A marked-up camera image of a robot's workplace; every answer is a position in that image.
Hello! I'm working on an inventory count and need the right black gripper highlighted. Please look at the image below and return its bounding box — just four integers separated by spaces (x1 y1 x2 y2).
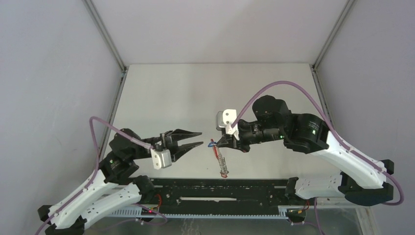
216 121 283 153

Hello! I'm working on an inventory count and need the red grey keyring holder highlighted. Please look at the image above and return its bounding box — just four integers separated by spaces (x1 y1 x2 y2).
211 146 229 178

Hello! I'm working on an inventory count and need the blue tag key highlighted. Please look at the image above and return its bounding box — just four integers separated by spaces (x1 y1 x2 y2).
208 140 217 147

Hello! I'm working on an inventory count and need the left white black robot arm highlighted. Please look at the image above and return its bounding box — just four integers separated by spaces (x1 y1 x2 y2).
38 128 202 235

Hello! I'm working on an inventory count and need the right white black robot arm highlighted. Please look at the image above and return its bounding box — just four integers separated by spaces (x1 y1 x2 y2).
216 95 394 206

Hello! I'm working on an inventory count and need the left circuit board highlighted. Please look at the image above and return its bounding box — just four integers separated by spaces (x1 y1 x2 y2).
140 207 159 216

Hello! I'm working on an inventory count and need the circuit board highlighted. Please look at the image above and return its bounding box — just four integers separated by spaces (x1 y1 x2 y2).
286 210 306 217
140 207 159 216

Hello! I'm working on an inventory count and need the right circuit board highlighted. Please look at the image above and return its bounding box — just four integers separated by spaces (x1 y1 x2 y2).
286 210 306 217

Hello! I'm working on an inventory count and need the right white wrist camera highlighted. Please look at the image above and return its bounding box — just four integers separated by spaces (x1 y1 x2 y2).
216 109 240 141

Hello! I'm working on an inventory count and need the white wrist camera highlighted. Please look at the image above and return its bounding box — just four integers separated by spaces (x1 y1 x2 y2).
150 149 172 170
216 109 240 141

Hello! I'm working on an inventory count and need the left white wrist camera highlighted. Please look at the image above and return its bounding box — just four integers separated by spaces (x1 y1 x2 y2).
150 149 172 170

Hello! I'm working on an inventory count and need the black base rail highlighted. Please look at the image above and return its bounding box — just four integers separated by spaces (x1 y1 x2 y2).
110 176 318 215

